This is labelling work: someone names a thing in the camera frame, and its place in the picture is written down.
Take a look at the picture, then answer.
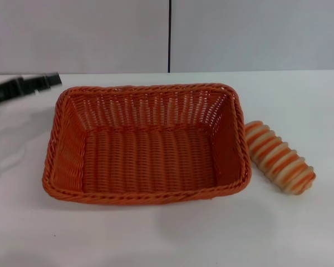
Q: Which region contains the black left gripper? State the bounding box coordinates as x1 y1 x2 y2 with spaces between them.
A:
0 71 63 108

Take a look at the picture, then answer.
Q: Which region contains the orange woven plastic basket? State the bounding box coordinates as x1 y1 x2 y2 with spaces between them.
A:
41 82 253 206

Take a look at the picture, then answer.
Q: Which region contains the orange striped bread roll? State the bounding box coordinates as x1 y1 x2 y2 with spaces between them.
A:
244 120 317 197

